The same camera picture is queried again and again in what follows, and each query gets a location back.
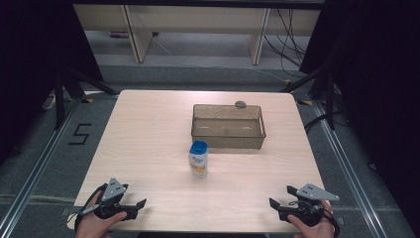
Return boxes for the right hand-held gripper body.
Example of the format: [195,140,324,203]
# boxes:
[278,182,341,228]

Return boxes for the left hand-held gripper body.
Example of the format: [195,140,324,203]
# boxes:
[93,178,140,221]

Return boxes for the person's right hand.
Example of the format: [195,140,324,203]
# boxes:
[286,200,336,238]

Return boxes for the person's left hand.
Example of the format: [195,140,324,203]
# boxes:
[74,190,129,238]

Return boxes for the white bottle with blue cap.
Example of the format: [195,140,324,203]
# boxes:
[187,140,209,179]

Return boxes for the transparent brown plastic box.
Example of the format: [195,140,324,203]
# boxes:
[190,103,267,151]

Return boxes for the black tripod stand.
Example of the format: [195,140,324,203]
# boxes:
[53,66,117,131]
[280,64,337,131]

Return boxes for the black curtain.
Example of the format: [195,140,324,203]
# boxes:
[0,0,105,167]
[298,0,420,232]

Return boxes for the beige wooden desk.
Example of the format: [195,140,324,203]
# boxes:
[72,3,322,65]

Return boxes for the black gripper strap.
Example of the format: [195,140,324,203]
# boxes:
[321,206,342,238]
[73,183,108,233]

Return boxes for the metal floor rail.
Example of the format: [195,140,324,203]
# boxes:
[0,98,84,238]
[311,99,388,238]

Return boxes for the black floor cable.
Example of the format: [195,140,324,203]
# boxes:
[303,112,345,134]

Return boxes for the black cables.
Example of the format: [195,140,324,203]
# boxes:
[262,7,309,79]

